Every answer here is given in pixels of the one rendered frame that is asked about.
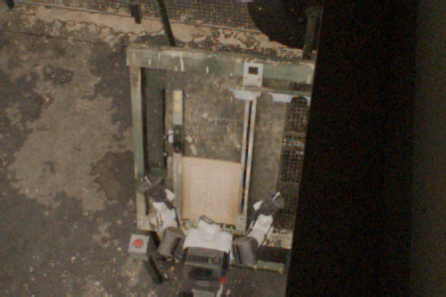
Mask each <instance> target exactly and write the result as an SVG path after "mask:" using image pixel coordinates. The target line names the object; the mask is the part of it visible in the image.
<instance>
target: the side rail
mask: <svg viewBox="0 0 446 297"><path fill-rule="evenodd" d="M130 82H131V113H132V128H133V144H134V160H135V192H136V207H137V215H141V216H146V214H147V212H148V210H149V194H148V193H147V192H142V191H141V190H140V186H141V185H142V183H143V182H146V180H145V177H146V176H147V177H148V148H147V125H146V86H145V68H143V67H136V66H130ZM148 178H149V177H148Z"/></svg>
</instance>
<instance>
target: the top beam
mask: <svg viewBox="0 0 446 297"><path fill-rule="evenodd" d="M125 53H126V64H127V65H128V66H136V67H143V68H158V69H166V70H174V71H182V72H197V73H205V74H213V75H221V76H235V77H243V76H244V65H245V62H246V63H253V64H261V65H263V74H262V79H267V80H275V81H282V82H290V83H306V84H311V83H312V82H313V75H314V70H315V61H309V60H301V59H293V58H277V57H269V56H261V55H253V54H236V53H228V52H221V51H204V50H196V49H188V48H180V47H164V46H156V45H148V44H139V43H131V44H129V45H128V46H127V48H126V49H125Z"/></svg>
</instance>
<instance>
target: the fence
mask: <svg viewBox="0 0 446 297"><path fill-rule="evenodd" d="M175 93H180V101H175ZM173 101H174V124H175V125H181V126H182V147H183V89H179V88H175V90H174V91H173ZM175 104H180V111H176V110H175ZM174 196H175V197H174V207H176V208H178V212H179V215H180V220H181V219H182V153H175V154H174Z"/></svg>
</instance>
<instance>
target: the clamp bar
mask: <svg viewBox="0 0 446 297"><path fill-rule="evenodd" d="M249 66H250V67H258V68H259V69H258V75H251V74H248V71H249ZM262 74H263V65H261V64H253V63H246V62H245V65H244V76H243V86H248V87H261V83H262ZM250 93H251V94H250ZM256 94H257V92H253V91H250V92H249V95H248V97H249V99H250V101H249V100H248V101H246V111H245V121H244V131H243V150H242V160H241V171H240V181H239V201H238V211H237V218H236V228H235V229H237V230H243V231H245V230H246V217H247V207H248V199H249V189H250V172H251V164H252V154H253V137H254V128H255V120H256V111H257V97H260V94H257V96H256ZM251 95H252V96H251ZM255 97H256V98H255Z"/></svg>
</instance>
